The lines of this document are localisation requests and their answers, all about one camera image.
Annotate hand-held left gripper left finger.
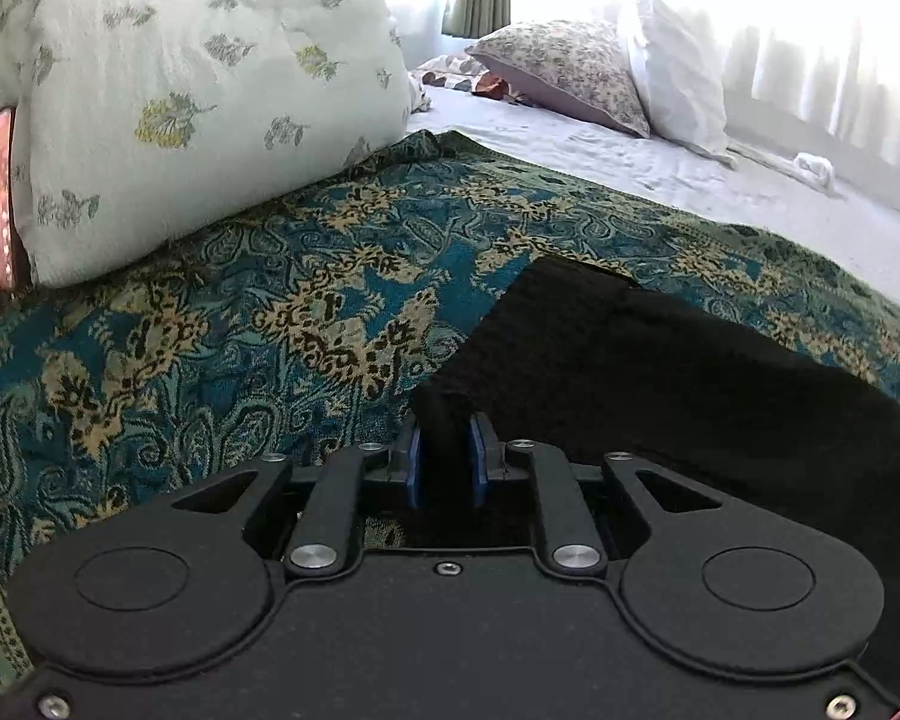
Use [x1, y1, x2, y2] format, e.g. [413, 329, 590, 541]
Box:
[171, 418, 422, 580]

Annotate leaf print cloth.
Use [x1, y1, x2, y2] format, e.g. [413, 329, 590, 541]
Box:
[409, 52, 526, 104]

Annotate small white cloth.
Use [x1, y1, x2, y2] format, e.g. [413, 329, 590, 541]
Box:
[791, 152, 837, 196]

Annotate white bed sheet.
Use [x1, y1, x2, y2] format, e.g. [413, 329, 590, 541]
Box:
[401, 82, 900, 316]

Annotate sheer white curtain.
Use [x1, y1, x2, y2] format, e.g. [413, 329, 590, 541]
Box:
[510, 0, 900, 188]

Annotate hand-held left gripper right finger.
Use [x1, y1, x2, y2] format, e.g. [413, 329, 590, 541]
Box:
[471, 414, 722, 580]

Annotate white pillow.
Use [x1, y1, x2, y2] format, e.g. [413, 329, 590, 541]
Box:
[619, 0, 740, 170]

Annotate large green floral pillow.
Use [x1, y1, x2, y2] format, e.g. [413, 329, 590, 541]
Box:
[0, 0, 421, 290]

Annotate floral print pillow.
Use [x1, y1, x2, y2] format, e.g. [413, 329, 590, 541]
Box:
[465, 19, 652, 140]

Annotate black pants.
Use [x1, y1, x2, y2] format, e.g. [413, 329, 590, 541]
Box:
[412, 255, 900, 698]

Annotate teal paisley blanket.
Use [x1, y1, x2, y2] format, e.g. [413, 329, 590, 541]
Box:
[0, 129, 900, 691]

